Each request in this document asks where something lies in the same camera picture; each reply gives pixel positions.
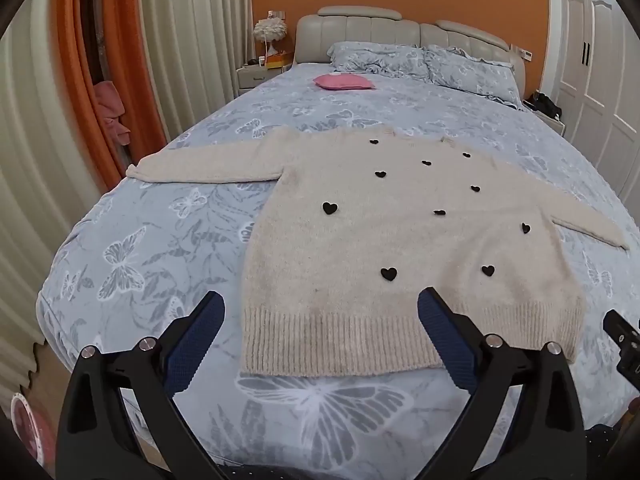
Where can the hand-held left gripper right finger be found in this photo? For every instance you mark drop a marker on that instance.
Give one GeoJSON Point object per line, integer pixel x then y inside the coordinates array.
{"type": "Point", "coordinates": [447, 342]}

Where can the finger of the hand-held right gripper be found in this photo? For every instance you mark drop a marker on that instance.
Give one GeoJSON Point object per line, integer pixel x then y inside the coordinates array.
{"type": "Point", "coordinates": [627, 352]}

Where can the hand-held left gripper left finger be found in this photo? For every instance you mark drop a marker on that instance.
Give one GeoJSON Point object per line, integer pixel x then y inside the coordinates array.
{"type": "Point", "coordinates": [197, 342]}

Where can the cream sweater with black hearts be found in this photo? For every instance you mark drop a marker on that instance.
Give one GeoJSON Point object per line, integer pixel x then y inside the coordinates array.
{"type": "Point", "coordinates": [375, 260]}

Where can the pink round object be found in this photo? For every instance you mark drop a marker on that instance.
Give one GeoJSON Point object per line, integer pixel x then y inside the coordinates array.
{"type": "Point", "coordinates": [25, 425]}

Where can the bed with butterfly duvet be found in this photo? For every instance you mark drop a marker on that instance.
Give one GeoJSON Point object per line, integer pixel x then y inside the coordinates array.
{"type": "Point", "coordinates": [200, 135]}

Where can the beige nightstand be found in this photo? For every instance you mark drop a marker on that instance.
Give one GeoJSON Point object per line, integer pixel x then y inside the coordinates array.
{"type": "Point", "coordinates": [255, 79]}
{"type": "Point", "coordinates": [555, 125]}

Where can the cream curtain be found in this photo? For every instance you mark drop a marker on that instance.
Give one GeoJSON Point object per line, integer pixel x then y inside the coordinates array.
{"type": "Point", "coordinates": [195, 40]}
{"type": "Point", "coordinates": [30, 160]}

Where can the pink hanging cloth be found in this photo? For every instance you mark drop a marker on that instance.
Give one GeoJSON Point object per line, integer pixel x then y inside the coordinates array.
{"type": "Point", "coordinates": [110, 110]}

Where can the black bag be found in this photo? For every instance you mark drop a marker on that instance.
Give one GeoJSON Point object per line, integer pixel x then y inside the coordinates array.
{"type": "Point", "coordinates": [545, 105]}

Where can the butterfly print pillow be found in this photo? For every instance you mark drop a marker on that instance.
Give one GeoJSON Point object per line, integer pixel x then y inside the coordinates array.
{"type": "Point", "coordinates": [375, 57]}
{"type": "Point", "coordinates": [475, 72]}

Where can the pink cushion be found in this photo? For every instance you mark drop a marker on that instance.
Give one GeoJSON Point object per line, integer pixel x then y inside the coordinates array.
{"type": "Point", "coordinates": [345, 82]}

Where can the orange box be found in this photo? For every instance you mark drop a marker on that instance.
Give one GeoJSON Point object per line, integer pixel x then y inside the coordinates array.
{"type": "Point", "coordinates": [277, 61]}

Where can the white wardrobe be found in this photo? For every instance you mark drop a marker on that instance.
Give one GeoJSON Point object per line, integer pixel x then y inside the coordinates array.
{"type": "Point", "coordinates": [600, 60]}

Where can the orange curtain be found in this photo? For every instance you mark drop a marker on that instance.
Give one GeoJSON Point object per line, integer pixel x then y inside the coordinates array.
{"type": "Point", "coordinates": [80, 60]}

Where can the white feather lamp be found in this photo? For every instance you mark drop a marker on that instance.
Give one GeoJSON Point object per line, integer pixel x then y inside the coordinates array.
{"type": "Point", "coordinates": [270, 32]}

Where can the beige padded headboard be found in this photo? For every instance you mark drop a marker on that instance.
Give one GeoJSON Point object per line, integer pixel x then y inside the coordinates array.
{"type": "Point", "coordinates": [360, 27]}

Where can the wall switch panel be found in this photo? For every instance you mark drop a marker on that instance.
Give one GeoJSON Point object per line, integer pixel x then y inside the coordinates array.
{"type": "Point", "coordinates": [521, 52]}
{"type": "Point", "coordinates": [276, 14]}

